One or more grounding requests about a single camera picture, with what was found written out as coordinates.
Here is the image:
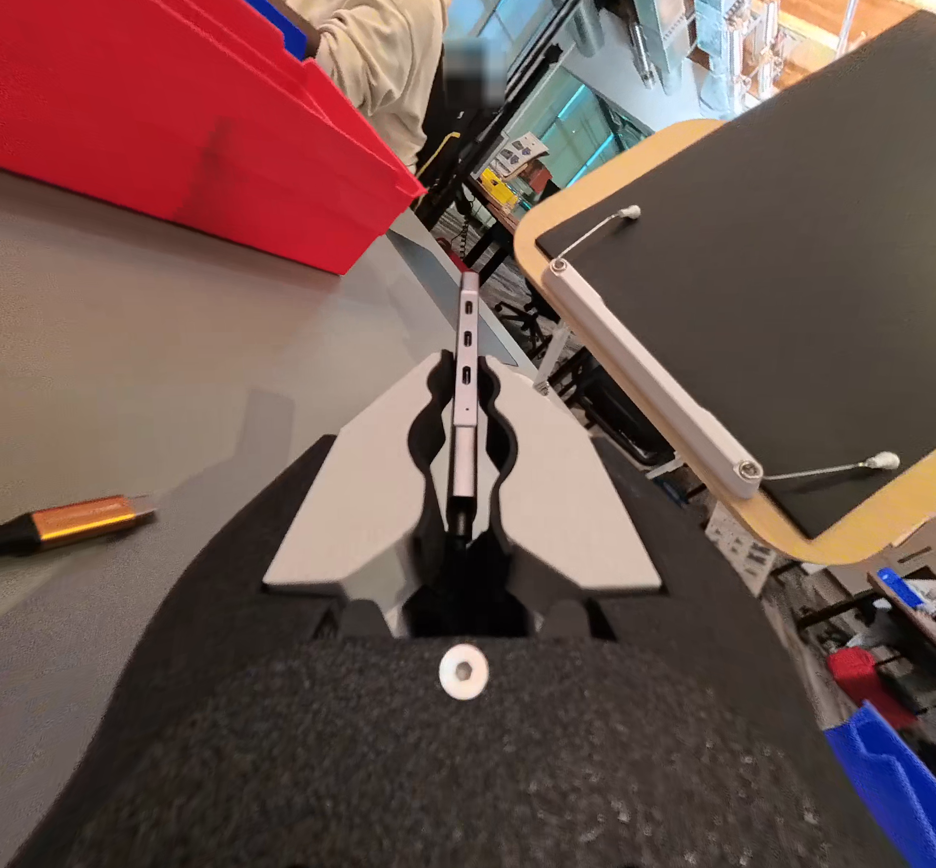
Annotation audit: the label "yellow storage bin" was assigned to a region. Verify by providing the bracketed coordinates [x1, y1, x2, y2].
[479, 169, 522, 212]

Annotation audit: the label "black office chair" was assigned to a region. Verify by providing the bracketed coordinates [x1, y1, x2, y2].
[417, 67, 507, 221]

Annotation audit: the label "grey USB hub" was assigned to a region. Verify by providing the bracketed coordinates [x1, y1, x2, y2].
[446, 272, 484, 541]

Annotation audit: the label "red storage bin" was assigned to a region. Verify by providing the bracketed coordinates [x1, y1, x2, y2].
[0, 0, 427, 276]
[828, 647, 917, 728]

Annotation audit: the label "white stand with black board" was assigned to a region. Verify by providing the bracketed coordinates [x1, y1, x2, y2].
[514, 11, 936, 565]

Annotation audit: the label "wooden table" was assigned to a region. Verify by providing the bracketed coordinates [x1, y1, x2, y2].
[468, 177, 564, 229]
[869, 568, 936, 646]

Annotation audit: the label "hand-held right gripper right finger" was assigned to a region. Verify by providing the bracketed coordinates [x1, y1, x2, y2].
[479, 356, 664, 635]

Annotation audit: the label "black cable orange plugs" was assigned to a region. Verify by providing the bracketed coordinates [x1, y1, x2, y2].
[0, 493, 158, 556]

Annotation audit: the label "grey desk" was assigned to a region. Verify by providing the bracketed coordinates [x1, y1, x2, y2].
[0, 169, 586, 847]

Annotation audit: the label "white printed sheet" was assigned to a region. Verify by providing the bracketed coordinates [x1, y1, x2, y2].
[704, 502, 778, 596]

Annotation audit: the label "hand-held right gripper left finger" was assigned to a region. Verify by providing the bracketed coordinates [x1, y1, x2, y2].
[262, 350, 458, 635]

